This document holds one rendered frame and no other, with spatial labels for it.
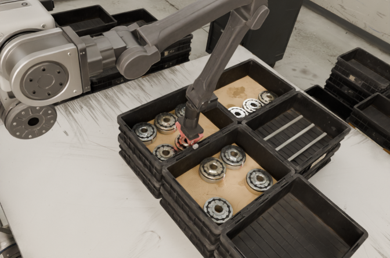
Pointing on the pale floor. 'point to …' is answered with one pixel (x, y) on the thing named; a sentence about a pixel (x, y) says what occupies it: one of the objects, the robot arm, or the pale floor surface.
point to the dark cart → (277, 21)
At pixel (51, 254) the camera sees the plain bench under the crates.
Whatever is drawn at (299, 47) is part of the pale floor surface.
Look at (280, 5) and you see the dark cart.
